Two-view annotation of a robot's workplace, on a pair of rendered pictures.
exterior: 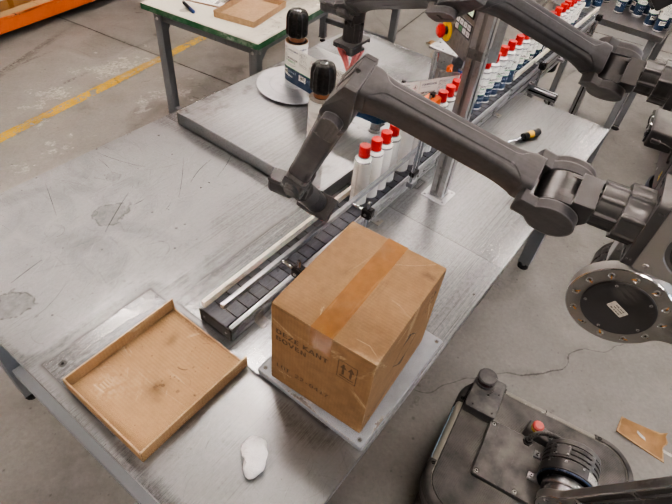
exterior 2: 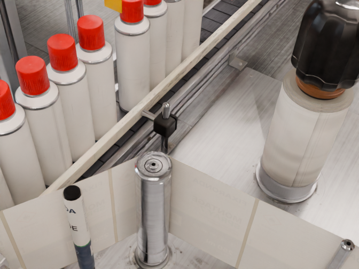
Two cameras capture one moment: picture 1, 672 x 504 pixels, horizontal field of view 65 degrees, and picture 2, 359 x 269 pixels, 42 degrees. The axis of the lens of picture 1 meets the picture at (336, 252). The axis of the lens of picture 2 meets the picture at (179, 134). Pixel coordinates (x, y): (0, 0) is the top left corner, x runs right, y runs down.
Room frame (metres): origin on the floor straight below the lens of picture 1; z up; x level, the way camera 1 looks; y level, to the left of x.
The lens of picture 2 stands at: (1.95, -0.08, 1.43)
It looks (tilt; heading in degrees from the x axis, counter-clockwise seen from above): 48 degrees down; 178
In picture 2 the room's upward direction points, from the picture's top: 4 degrees clockwise
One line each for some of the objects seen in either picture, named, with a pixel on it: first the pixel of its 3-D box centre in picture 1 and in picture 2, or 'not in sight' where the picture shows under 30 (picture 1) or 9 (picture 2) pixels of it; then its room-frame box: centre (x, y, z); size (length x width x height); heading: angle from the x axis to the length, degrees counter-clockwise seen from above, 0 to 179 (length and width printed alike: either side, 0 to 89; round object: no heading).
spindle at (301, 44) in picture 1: (296, 48); not in sight; (1.92, 0.24, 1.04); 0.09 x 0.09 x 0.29
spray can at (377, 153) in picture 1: (372, 167); (168, 22); (1.30, -0.08, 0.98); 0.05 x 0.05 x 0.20
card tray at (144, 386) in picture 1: (158, 371); not in sight; (0.61, 0.37, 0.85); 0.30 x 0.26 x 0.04; 147
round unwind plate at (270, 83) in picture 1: (295, 85); not in sight; (1.92, 0.24, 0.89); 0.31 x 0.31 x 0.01
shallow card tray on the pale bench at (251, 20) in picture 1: (250, 8); not in sight; (2.79, 0.60, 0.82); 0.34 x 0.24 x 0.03; 161
